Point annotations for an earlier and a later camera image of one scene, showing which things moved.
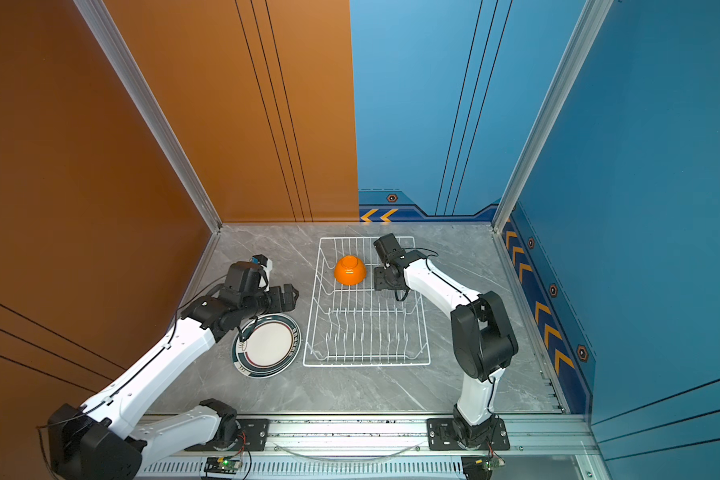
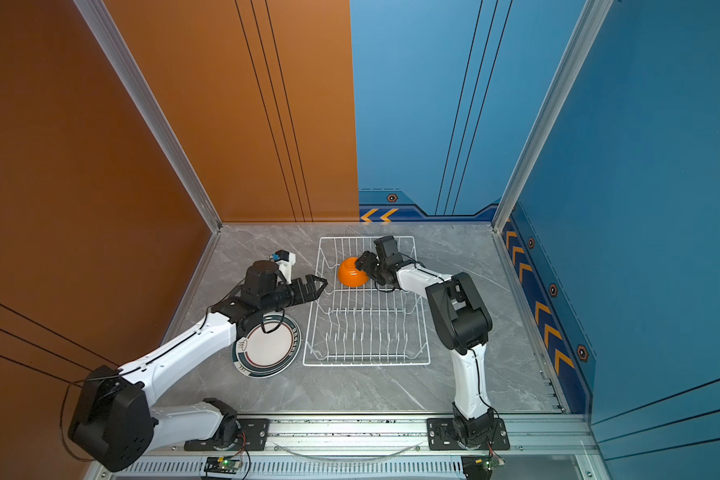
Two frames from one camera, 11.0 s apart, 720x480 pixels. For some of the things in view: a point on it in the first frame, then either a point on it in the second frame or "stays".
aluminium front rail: (391, 448) stays
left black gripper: (279, 304) → (300, 287)
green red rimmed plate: (270, 347) stays
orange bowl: (350, 270) stays
